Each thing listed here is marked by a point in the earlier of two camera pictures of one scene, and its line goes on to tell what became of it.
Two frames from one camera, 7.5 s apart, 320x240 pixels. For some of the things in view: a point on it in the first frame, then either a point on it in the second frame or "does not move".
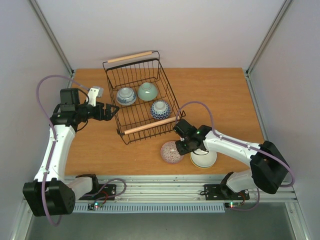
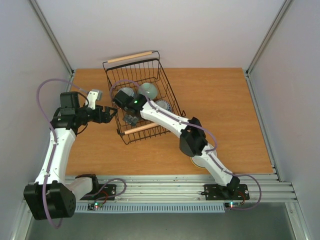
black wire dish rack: [141, 89] does not move
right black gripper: [183, 146] -> [129, 118]
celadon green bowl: [147, 91] does not move
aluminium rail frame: [176, 190] does not move
